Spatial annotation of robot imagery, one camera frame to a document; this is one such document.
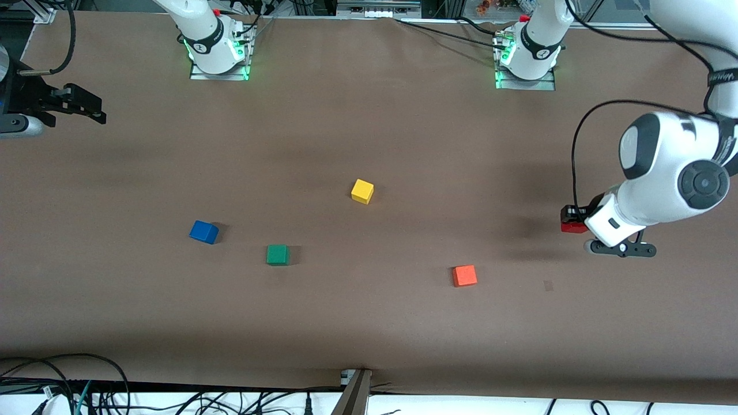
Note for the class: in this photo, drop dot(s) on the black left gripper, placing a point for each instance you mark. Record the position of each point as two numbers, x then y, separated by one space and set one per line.
578 213

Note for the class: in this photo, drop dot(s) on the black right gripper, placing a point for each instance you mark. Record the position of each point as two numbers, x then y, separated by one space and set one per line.
24 95

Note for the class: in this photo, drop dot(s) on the red wooden cube block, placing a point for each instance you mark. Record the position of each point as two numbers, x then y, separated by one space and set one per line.
573 226

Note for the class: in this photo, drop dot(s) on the orange wooden cube block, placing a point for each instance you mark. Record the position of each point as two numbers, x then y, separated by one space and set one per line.
464 275

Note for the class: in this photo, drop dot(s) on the blue wooden cube block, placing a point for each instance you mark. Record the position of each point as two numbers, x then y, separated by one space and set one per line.
202 231

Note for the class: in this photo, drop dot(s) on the yellow wooden cube block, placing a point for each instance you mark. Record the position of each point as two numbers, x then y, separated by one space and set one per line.
362 190

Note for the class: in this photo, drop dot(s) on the green wooden cube block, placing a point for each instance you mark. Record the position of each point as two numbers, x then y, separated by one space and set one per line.
277 254

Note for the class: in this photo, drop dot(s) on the brown paper table cover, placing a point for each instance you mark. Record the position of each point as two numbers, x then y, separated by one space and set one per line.
369 328

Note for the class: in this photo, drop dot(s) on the grey power strip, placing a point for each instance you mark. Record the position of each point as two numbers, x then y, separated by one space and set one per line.
377 8

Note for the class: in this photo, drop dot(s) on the aluminium corner bracket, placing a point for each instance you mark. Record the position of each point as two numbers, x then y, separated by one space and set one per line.
45 12

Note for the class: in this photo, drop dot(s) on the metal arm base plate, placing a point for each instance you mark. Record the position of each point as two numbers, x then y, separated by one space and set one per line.
199 75
548 85

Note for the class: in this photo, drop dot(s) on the small metal bracket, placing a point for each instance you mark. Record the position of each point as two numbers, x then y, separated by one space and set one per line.
346 377

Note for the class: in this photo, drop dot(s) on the aluminium profile post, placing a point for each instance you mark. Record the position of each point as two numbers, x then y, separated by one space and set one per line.
353 397

